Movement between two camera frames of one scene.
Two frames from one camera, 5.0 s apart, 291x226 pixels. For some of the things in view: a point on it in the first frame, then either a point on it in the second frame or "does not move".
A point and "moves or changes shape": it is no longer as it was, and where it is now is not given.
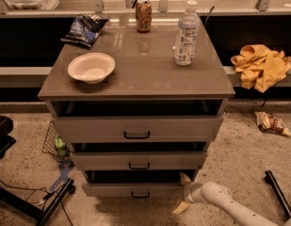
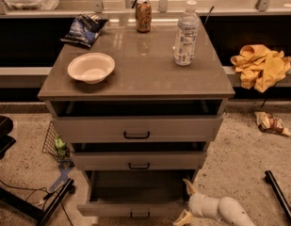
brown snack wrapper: (269, 123) does not move
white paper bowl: (92, 67) does not move
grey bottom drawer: (134, 185) moves or changes shape
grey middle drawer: (140, 161) does not move
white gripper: (189, 193) -> (195, 204)
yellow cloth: (261, 67) does not move
